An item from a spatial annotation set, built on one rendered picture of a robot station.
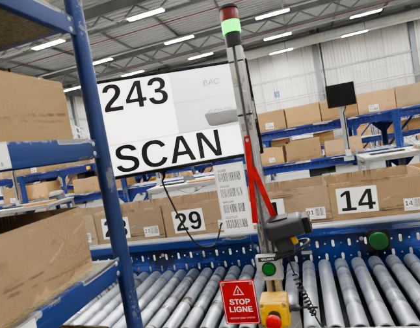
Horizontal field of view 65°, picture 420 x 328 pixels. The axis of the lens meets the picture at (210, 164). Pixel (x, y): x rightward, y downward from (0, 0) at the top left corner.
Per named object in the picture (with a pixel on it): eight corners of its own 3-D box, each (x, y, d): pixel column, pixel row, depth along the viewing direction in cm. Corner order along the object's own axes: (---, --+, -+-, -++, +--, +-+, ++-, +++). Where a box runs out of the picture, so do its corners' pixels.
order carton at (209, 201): (166, 239, 165) (160, 205, 164) (186, 223, 193) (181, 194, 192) (243, 232, 154) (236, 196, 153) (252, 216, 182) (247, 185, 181)
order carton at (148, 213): (98, 246, 176) (92, 215, 175) (126, 230, 204) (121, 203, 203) (166, 239, 165) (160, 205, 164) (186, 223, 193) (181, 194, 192)
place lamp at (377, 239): (370, 250, 133) (368, 233, 132) (370, 249, 134) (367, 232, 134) (389, 249, 131) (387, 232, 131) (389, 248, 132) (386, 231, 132)
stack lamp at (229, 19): (221, 33, 88) (217, 10, 88) (225, 38, 93) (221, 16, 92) (239, 28, 87) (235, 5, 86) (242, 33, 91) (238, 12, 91)
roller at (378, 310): (380, 344, 88) (377, 326, 88) (351, 267, 138) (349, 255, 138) (400, 344, 87) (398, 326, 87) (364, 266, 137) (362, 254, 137)
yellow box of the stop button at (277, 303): (262, 334, 85) (257, 306, 84) (265, 315, 93) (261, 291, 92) (321, 333, 81) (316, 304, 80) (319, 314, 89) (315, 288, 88)
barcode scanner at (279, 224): (320, 253, 81) (307, 213, 81) (273, 263, 84) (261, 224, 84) (318, 244, 87) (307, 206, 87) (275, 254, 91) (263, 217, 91)
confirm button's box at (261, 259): (258, 282, 89) (254, 258, 89) (259, 277, 92) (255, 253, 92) (283, 280, 87) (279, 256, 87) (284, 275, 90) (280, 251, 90)
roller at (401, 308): (407, 344, 87) (404, 326, 86) (368, 266, 137) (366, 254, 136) (428, 344, 85) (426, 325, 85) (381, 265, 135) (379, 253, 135)
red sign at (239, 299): (226, 324, 95) (218, 281, 94) (227, 323, 96) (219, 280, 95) (282, 323, 90) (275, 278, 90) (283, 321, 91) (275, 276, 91)
